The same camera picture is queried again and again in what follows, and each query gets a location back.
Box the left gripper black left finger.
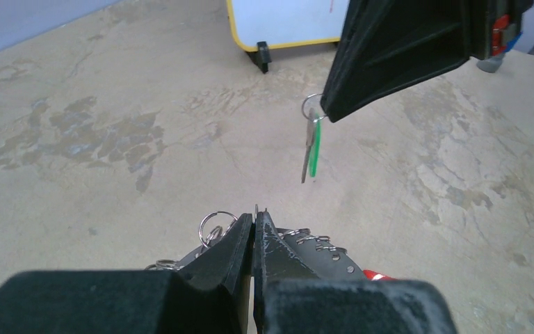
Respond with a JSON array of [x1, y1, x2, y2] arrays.
[[0, 214, 254, 333]]

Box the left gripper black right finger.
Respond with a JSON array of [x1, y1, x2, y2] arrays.
[[253, 212, 457, 333]]

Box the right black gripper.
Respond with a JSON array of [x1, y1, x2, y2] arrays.
[[320, 0, 534, 122]]

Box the silver disc with keyrings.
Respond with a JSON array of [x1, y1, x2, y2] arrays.
[[145, 211, 366, 280]]

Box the keys with red green tags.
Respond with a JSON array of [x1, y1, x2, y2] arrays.
[[363, 269, 394, 281]]

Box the key with green tag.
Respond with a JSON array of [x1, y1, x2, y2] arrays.
[[301, 93, 326, 184]]

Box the whiteboard with red writing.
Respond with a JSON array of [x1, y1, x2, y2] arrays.
[[226, 0, 349, 74]]

